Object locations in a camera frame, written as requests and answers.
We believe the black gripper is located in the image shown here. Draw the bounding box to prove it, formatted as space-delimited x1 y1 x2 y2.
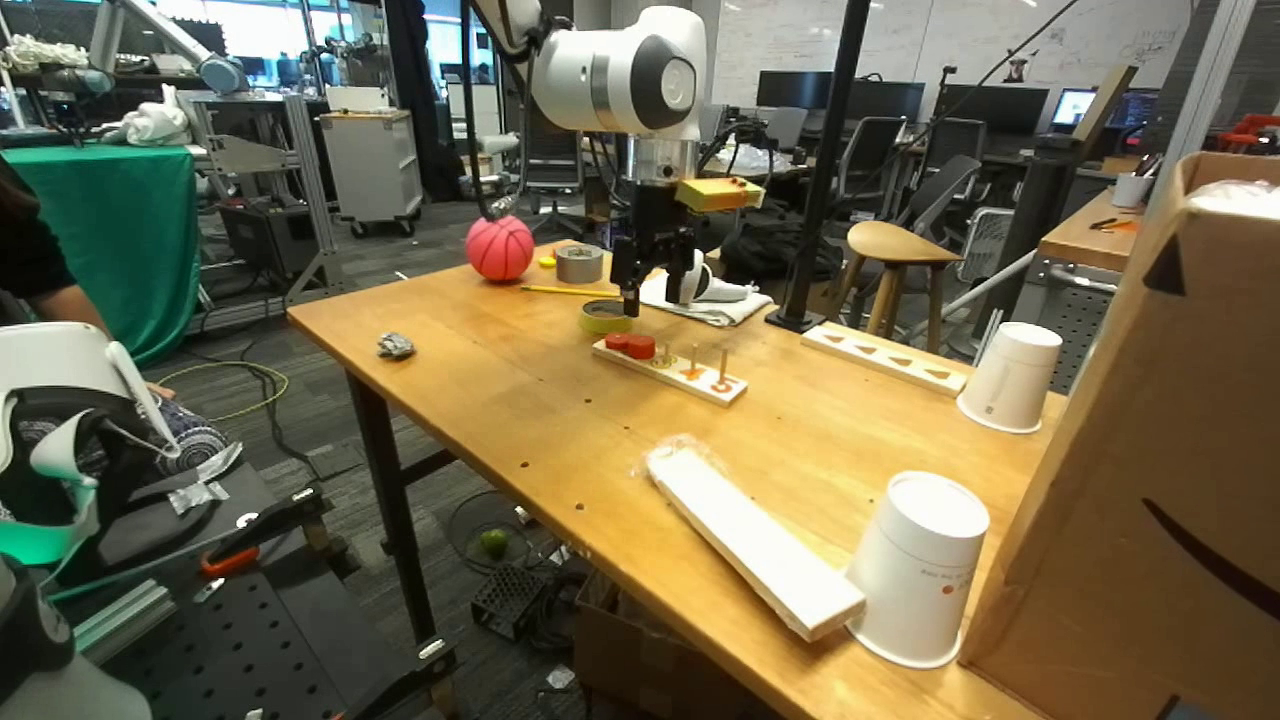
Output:
610 183 685 320

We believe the white mug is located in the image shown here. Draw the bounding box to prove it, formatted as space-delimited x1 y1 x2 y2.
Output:
662 248 723 313

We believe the yellow-green tape roll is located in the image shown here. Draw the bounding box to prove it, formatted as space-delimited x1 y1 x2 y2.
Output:
575 291 644 340

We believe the white paper sheet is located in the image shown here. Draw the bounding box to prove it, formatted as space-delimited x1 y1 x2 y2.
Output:
635 264 781 332

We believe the white peg board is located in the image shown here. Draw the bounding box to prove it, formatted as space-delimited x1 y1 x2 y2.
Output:
591 332 753 408

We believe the pink toy basketball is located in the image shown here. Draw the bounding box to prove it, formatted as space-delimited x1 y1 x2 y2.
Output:
459 211 538 288

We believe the black pole stand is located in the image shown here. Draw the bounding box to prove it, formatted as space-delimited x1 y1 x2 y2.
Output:
777 0 875 337

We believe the black computer monitor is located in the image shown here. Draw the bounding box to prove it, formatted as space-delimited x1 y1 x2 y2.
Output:
755 68 831 116
935 79 1050 134
850 76 926 130

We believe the round wooden stool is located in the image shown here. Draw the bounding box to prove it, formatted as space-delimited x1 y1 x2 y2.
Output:
844 216 947 344

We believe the long wooden slotted strip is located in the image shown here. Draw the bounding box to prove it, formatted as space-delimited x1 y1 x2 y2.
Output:
800 320 971 401

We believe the white foam board in plastic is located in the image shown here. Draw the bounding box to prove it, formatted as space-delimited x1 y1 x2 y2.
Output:
644 434 872 648

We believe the white wheeled cabinet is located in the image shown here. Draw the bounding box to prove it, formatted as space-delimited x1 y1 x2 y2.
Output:
317 108 426 241

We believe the black table leg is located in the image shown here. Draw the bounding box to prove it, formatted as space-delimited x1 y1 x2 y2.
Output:
338 368 459 677

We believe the white paper cup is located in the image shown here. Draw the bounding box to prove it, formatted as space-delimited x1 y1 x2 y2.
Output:
844 469 997 670
957 320 1067 434

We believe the grey metal shelf cart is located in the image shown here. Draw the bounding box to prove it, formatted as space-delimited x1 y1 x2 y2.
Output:
177 84 343 337

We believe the wooden top workbench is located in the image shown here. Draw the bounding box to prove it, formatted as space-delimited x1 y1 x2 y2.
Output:
1036 183 1157 277

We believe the blue lit screen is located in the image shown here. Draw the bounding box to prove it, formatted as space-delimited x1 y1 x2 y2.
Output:
1047 84 1165 134

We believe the black perforated plate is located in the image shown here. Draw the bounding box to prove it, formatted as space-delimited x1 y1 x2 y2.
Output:
94 470 454 720

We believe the green table cloth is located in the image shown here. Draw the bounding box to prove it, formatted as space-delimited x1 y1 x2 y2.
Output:
0 138 204 368

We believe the large cardboard box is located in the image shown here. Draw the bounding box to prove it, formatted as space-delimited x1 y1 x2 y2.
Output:
957 149 1280 720

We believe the white foam packing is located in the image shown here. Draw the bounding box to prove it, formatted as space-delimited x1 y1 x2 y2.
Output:
1179 174 1280 224

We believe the person in black shirt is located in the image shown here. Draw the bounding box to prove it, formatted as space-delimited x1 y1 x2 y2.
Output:
0 155 112 337

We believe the grey duct tape roll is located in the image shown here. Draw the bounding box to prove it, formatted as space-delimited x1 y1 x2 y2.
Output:
546 241 608 288

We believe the orange handled tool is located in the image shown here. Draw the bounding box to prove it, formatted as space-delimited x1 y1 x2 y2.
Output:
194 538 264 580

